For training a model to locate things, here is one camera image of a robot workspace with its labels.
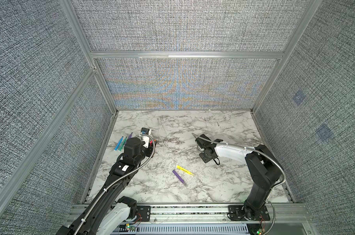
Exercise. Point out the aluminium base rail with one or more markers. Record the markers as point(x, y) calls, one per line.
point(186, 213)

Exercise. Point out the purple highlighter pen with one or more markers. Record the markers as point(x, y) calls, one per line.
point(179, 177)

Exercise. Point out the yellow highlighter pen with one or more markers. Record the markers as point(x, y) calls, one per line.
point(185, 170)

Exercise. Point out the aluminium corner frame post right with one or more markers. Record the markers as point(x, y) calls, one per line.
point(294, 39)

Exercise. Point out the blue highlighter pen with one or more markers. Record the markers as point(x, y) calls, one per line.
point(118, 144)

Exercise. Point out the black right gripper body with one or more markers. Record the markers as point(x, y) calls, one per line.
point(203, 157)

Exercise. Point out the aluminium horizontal back bar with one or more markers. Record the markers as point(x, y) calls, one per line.
point(143, 54)

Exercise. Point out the green highlighter pen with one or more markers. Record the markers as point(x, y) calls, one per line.
point(122, 144)

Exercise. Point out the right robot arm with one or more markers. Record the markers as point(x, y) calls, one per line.
point(266, 172)

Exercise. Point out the aluminium corner frame post left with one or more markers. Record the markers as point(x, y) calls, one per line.
point(79, 33)

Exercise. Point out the grey slotted cable duct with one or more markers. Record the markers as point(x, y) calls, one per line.
point(186, 229)

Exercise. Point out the aluminium left wall bar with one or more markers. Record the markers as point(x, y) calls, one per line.
point(15, 181)

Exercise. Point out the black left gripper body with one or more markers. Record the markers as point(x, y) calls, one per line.
point(148, 151)

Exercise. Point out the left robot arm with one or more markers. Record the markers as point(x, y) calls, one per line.
point(99, 217)

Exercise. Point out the aluminium corner frame post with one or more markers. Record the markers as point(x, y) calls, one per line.
point(79, 33)
point(294, 39)

